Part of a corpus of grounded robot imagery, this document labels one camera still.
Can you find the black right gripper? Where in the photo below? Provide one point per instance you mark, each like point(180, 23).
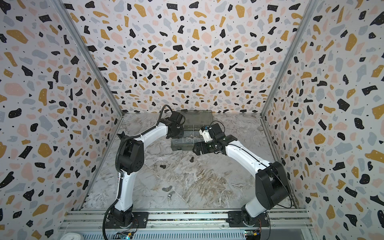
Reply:
point(197, 147)

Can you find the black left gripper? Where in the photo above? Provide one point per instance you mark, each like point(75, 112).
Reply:
point(181, 134)

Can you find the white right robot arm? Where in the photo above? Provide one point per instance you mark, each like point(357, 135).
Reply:
point(271, 182)

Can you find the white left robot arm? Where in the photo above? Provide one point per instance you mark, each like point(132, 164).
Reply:
point(130, 159)

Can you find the grey compartment organizer box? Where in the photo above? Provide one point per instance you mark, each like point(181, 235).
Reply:
point(189, 135)

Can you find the black microphone stand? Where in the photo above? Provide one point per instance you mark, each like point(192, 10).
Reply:
point(122, 135)

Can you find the green circuit board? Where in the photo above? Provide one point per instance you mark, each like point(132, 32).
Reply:
point(124, 236)

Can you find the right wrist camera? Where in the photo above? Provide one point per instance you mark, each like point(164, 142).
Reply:
point(205, 134)

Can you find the silver bolt near rail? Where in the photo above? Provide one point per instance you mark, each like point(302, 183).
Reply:
point(170, 195)

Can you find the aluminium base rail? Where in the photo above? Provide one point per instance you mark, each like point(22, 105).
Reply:
point(275, 224)

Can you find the white object at rail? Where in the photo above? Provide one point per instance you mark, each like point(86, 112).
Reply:
point(72, 236)

